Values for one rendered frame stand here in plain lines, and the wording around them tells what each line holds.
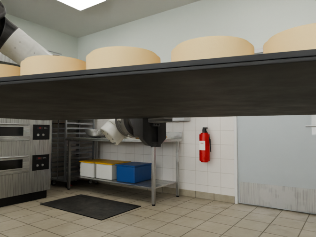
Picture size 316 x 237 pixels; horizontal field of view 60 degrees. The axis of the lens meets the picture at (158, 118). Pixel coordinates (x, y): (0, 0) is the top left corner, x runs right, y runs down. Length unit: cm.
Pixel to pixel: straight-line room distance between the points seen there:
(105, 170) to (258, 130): 237
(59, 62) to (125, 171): 401
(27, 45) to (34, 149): 350
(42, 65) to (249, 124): 378
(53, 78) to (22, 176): 413
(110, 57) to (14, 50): 74
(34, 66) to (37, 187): 424
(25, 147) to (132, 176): 155
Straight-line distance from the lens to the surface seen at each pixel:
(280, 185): 389
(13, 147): 419
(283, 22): 404
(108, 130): 73
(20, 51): 90
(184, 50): 16
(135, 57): 17
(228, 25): 427
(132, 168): 410
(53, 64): 20
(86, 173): 483
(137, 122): 61
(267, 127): 386
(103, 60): 17
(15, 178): 425
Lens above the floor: 97
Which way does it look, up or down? 3 degrees up
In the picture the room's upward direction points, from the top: straight up
